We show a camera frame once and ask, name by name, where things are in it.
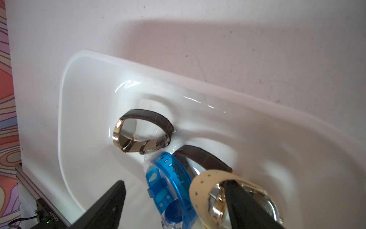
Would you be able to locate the cream strap gold watch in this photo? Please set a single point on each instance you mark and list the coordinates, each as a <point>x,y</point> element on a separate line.
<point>208,198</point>

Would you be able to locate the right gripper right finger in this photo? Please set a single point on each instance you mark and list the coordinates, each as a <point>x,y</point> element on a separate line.
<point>244,212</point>

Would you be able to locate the brown strap watch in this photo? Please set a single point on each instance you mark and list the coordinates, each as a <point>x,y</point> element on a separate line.
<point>142,131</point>
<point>200,156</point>

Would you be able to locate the aluminium rail front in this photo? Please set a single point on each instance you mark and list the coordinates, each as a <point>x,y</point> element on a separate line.
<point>37,212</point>

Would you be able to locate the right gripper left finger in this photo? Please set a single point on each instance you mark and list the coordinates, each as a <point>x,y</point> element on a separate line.
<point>106,212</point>

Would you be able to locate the white plastic storage box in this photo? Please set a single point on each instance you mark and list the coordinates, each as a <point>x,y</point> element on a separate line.
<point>315,174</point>

